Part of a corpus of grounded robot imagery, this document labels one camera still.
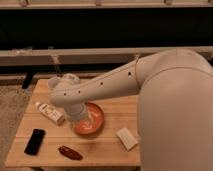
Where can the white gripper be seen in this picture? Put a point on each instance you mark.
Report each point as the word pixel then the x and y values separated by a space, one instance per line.
pixel 76 113

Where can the dried red pepper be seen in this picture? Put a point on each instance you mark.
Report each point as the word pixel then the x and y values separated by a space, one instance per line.
pixel 70 153

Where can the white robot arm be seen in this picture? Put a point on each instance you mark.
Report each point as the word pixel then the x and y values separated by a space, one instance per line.
pixel 175 107

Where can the white sponge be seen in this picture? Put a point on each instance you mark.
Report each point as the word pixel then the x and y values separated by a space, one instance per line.
pixel 127 138

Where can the white plastic cup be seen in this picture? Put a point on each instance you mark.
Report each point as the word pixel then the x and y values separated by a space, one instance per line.
pixel 53 82

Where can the wooden table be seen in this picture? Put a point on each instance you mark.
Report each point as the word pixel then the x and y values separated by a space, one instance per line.
pixel 100 149

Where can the black phone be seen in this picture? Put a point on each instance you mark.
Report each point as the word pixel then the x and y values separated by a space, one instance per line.
pixel 35 142

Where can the grey wall rail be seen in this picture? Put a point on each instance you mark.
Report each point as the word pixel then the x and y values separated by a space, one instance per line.
pixel 26 57

